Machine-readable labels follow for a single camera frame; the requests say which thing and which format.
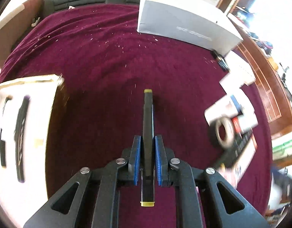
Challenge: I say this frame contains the brown padded chair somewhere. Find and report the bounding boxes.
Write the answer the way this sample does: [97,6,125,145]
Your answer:
[0,0,43,71]

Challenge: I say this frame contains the grey rectangular cardboard box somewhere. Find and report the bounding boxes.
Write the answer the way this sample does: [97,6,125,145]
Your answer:
[137,0,243,56]

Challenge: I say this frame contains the black marker yellow caps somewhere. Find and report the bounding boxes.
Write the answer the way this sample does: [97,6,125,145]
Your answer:
[140,89,155,207]

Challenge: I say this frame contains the black tape roll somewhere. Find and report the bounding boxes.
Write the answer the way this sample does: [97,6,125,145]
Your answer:
[209,116,235,150]

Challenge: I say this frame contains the maroon velvet table cloth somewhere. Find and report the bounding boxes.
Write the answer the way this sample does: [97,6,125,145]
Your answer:
[0,4,273,228]

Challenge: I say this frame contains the black marker purple band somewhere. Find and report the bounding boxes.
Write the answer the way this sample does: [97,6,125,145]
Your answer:
[14,96,30,183]

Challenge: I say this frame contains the white tray gold rim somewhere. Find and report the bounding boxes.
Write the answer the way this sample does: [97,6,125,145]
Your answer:
[0,75,68,227]

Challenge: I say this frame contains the long white printed box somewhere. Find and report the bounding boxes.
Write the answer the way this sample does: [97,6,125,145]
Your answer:
[204,89,258,134]

